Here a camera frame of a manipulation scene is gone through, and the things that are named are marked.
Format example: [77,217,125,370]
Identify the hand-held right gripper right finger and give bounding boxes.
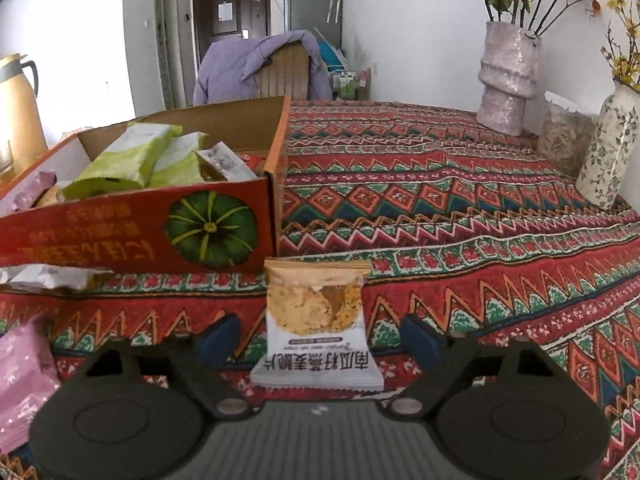
[390,314,556,418]

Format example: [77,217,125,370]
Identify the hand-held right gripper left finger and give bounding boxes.
[80,314,251,418]

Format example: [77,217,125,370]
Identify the white crisp packet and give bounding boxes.
[195,142,258,181]
[32,186,68,208]
[250,257,385,393]

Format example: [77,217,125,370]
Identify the orange cardboard box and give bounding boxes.
[0,95,292,273]

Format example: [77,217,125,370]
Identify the purple red snack bag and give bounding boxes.
[235,152,268,176]

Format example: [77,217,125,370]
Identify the pink snack packet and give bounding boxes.
[0,312,62,453]
[0,170,57,213]

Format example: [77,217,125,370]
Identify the glass jar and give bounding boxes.
[537,91,598,177]

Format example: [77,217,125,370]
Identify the floral patterned vase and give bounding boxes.
[575,82,640,211]

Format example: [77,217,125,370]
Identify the chair with purple jacket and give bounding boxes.
[192,30,333,107]

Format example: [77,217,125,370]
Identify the wooden chair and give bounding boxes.
[256,42,312,100]

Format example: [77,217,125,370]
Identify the drinking glass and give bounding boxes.
[0,140,15,186]

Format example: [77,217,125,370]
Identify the pink textured vase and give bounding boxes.
[476,21,543,137]

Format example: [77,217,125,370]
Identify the blue plastic object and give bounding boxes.
[315,30,346,73]

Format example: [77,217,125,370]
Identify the yellow thermos jug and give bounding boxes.
[0,53,48,176]

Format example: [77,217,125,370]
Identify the grey interior door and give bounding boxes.
[155,0,178,111]

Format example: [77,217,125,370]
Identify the dark brown entrance door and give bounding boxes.
[192,0,273,51]

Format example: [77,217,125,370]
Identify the yellow flower branches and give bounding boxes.
[600,0,640,86]

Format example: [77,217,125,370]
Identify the wire rack with bottles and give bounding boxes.
[331,70,372,101]

